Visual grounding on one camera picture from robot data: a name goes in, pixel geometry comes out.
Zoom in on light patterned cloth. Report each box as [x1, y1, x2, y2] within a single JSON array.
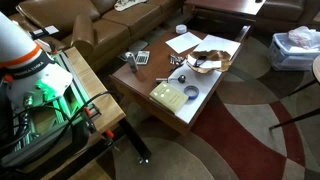
[[114, 0, 148, 12]]

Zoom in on brown leather couch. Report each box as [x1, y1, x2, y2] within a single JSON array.
[[8, 0, 186, 73]]

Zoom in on black and white card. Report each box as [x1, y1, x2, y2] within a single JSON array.
[[29, 25, 60, 40]]

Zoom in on silver drink can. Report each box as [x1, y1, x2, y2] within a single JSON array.
[[124, 51, 139, 74]]

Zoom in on grey desk calculator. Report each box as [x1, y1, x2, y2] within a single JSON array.
[[135, 50, 151, 66]]

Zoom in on white bowl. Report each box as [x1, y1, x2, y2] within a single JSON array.
[[175, 23, 188, 35]]

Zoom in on small white paper sheet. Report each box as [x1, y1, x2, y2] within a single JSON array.
[[165, 31, 203, 55]]

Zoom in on brown wooden coffee table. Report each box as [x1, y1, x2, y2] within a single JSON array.
[[109, 24, 252, 136]]

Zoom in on clear plastic storage bin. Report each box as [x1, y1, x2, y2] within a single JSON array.
[[268, 32, 320, 72]]

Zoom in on light wooden robot bench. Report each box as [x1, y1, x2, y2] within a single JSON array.
[[19, 46, 127, 180]]

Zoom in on large white paper sheet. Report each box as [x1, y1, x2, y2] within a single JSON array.
[[168, 34, 242, 125]]

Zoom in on blue masking tape roll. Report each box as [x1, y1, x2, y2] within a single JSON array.
[[183, 85, 200, 100]]

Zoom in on black orange bar clamp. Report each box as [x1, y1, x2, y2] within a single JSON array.
[[103, 129, 118, 149], [82, 105, 101, 133]]

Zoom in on aluminium rail frame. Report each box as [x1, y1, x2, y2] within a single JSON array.
[[0, 49, 101, 168]]

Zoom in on dark upholstered armchair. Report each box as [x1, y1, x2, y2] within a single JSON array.
[[254, 0, 320, 33]]

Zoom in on round wooden side table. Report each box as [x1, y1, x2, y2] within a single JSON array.
[[269, 54, 320, 130]]

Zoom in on white plastic bag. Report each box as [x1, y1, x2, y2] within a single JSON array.
[[288, 25, 320, 51]]

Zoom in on olive green book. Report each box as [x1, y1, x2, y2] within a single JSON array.
[[148, 81, 190, 115]]

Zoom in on white folded paper slip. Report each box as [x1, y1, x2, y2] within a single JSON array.
[[187, 54, 223, 70]]

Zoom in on black metal bench frame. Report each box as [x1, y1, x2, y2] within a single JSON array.
[[33, 118, 153, 180]]

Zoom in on black bench cable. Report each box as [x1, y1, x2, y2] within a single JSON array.
[[0, 90, 116, 158]]

